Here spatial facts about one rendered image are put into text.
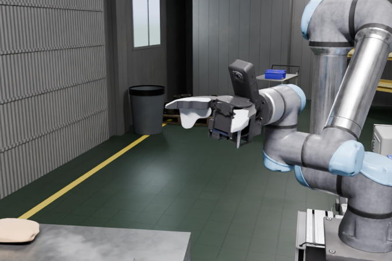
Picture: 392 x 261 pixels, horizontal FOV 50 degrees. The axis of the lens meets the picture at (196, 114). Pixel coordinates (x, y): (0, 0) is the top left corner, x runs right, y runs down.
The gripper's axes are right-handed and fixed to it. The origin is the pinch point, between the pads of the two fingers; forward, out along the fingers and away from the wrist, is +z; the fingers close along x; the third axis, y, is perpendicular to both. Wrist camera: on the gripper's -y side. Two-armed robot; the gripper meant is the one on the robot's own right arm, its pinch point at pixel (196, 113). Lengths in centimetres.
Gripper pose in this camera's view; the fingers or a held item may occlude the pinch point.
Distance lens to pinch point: 71.4
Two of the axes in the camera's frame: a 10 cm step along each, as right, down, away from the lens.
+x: -7.5, -2.7, 6.1
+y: -1.0, 9.5, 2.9
